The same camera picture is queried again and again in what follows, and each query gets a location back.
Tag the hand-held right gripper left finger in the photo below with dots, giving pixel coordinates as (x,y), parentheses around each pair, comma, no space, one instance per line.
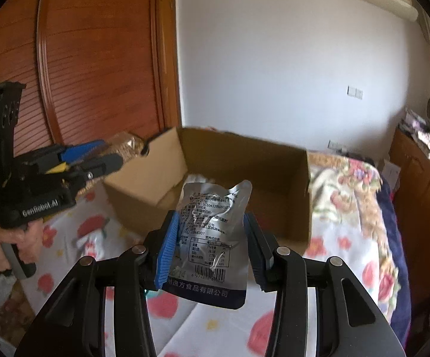
(168,247)

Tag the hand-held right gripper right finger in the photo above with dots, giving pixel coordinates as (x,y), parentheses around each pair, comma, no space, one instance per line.
(260,256)

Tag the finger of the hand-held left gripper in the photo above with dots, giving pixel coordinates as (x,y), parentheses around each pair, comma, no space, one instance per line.
(85,149)
(101,165)

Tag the silver foil snack pouch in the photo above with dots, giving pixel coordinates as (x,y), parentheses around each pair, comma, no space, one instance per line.
(211,230)

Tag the brown cardboard box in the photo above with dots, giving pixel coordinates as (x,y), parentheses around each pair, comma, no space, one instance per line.
(274,171)

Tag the person's left hand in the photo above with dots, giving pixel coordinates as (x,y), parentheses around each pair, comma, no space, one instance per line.
(29,245)

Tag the white red snack packet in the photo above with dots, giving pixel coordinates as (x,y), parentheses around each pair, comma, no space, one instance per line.
(92,244)

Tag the white strawberry print sheet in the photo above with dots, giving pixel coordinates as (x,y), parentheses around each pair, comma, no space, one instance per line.
(200,327)

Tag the wooden wardrobe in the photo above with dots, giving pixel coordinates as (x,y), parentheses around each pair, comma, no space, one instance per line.
(107,63)

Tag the beige floral blanket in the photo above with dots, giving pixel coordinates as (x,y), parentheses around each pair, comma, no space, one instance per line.
(348,200)

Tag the dark blue blanket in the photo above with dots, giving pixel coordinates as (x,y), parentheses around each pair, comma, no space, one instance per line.
(397,238)

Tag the white paper bag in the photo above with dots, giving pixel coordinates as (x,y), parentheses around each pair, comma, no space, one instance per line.
(391,173)

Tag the long wooden cabinet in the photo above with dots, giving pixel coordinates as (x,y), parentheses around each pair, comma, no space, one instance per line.
(423,200)

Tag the floral cloth bundle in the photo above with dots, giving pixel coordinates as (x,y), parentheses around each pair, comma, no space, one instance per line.
(428,139)

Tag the white wall switch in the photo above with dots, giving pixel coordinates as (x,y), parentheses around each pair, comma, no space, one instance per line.
(355,92)

